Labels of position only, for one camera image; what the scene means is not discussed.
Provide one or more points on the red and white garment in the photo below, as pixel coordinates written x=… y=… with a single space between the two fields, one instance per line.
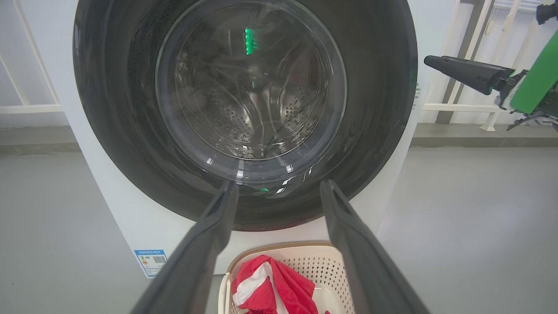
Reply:
x=287 y=288

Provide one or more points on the white metal railing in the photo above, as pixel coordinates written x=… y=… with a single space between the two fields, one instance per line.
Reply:
x=462 y=107
x=30 y=108

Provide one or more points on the stainless steel washing machine drum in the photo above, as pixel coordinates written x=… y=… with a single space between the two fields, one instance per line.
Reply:
x=248 y=109

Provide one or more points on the white front-load washing machine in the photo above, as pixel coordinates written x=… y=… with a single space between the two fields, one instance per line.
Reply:
x=117 y=209

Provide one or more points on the cream laundry basket brown rim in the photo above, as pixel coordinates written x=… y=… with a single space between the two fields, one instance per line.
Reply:
x=318 y=270

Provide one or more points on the blue energy label sticker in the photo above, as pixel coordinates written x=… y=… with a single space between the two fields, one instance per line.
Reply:
x=151 y=263

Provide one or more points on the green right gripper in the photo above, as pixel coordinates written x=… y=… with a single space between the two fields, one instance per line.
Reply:
x=538 y=83

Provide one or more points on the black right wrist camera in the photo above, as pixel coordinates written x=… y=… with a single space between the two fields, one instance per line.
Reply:
x=548 y=13

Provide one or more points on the black round glass washer door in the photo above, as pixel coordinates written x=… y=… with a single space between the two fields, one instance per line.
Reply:
x=113 y=109

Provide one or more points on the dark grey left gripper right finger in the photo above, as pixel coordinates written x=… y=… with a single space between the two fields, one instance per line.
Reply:
x=366 y=261

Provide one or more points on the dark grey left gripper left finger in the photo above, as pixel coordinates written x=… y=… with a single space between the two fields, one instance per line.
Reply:
x=196 y=261

